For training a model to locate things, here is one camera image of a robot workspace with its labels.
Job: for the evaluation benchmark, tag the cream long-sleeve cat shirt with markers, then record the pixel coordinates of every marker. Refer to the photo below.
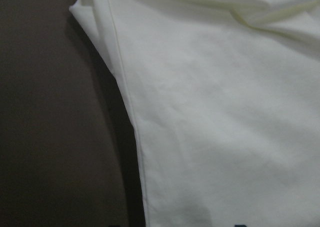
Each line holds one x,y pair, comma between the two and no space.
224,99

